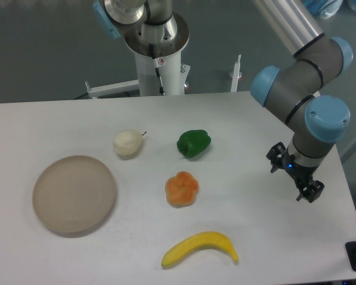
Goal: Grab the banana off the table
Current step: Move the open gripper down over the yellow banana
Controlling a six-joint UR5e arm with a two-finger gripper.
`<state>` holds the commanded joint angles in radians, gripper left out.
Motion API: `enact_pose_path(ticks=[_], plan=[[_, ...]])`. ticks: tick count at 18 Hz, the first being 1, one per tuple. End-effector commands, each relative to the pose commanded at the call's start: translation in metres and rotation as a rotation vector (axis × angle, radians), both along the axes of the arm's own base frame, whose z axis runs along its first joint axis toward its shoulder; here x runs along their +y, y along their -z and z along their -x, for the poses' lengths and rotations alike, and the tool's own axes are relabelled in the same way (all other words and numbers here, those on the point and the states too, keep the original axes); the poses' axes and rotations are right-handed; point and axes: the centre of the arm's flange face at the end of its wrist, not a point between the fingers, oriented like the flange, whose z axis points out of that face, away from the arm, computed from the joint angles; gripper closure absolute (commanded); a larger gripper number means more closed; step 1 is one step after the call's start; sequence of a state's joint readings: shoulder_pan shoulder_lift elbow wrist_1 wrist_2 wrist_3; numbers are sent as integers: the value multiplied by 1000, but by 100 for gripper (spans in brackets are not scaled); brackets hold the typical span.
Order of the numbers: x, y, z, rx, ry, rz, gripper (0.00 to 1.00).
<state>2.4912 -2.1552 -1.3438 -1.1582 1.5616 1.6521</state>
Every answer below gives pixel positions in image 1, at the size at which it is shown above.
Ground blue plastic bag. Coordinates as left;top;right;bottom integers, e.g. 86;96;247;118
301;0;356;19

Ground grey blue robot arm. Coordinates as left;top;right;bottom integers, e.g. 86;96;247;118
93;1;353;202

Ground yellow banana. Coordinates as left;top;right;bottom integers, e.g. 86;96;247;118
161;232;239;268

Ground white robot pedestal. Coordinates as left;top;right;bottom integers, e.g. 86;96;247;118
84;13;244;100

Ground green bell pepper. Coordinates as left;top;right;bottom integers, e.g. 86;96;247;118
176;129;212;159

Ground pale white pear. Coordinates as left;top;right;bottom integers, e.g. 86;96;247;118
113;129;147;158

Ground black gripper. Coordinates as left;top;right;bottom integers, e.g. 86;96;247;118
266;142;325;203

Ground beige round plate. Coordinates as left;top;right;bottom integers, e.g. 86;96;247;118
32;156;116;238

